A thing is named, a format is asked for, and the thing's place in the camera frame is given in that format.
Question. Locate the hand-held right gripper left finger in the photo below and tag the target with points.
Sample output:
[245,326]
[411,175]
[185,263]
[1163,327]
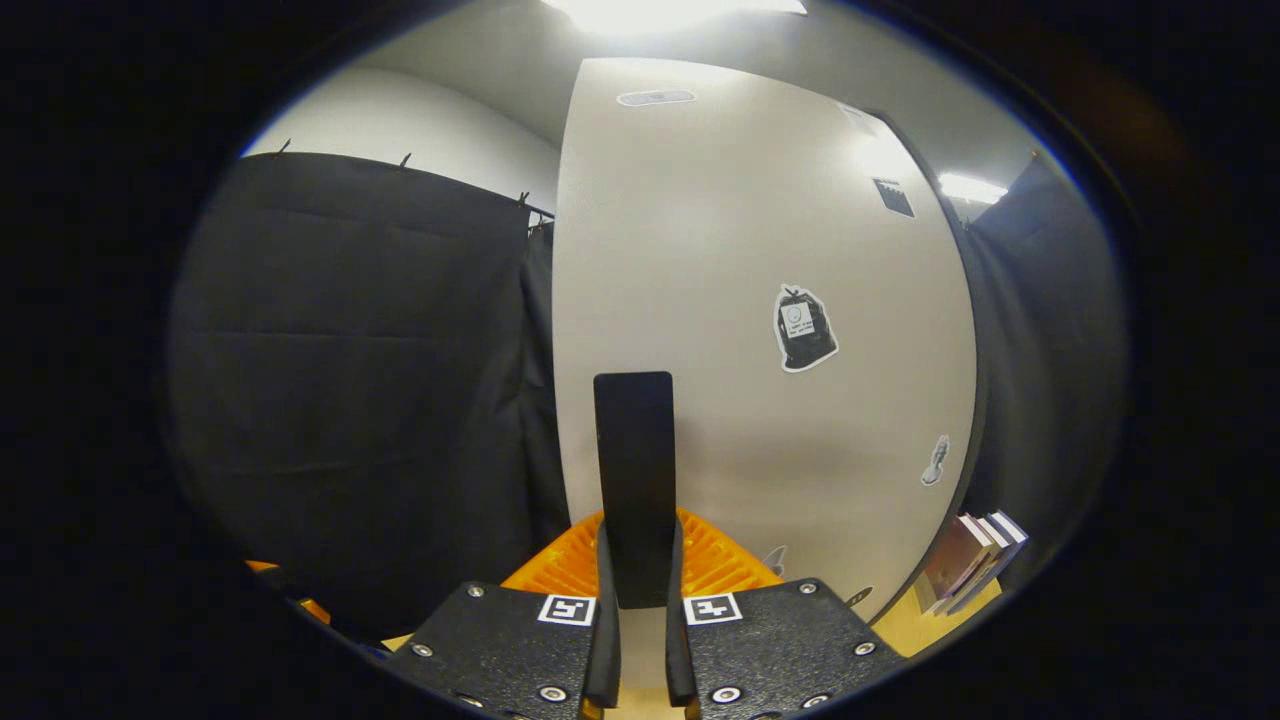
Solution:
[500,640]

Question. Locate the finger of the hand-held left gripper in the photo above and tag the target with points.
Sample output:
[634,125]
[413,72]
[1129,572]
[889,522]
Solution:
[315,608]

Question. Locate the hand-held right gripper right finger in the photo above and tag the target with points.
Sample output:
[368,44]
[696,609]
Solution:
[780,640]

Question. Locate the beige cabinet door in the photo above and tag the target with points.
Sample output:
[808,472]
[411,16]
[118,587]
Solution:
[720,300]

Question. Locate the black backdrop cloth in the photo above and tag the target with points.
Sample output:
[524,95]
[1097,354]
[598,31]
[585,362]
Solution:
[350,400]
[1050,350]

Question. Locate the white spine book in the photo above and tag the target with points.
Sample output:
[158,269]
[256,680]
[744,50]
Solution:
[993,537]

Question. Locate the large ceiling light panel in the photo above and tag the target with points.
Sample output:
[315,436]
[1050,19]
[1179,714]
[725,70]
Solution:
[670,10]

